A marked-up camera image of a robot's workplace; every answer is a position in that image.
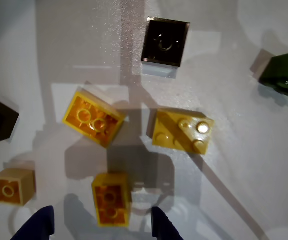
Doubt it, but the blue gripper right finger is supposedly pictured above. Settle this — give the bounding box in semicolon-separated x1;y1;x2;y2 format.
151;206;184;240

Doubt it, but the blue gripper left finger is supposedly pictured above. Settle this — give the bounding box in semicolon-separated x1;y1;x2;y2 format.
10;205;55;240

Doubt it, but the yellow rectangular lego brick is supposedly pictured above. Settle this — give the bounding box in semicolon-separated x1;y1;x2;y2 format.
150;108;215;156
91;172;131;228
61;87;126;149

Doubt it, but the green sloped lego brick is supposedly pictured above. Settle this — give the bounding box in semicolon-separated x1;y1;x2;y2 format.
257;50;288;98

